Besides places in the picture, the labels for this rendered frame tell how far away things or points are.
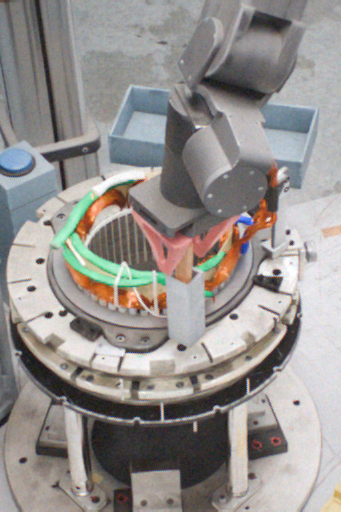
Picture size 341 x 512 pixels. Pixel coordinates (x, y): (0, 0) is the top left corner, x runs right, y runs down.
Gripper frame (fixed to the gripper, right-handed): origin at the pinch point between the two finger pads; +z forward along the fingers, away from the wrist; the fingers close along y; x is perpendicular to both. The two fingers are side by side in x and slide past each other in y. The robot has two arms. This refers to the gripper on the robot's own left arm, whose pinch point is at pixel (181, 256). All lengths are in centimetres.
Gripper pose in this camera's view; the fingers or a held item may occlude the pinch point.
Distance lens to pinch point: 127.6
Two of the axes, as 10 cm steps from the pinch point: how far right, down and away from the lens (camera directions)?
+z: -0.8, 7.1, 7.0
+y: 7.6, -4.1, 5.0
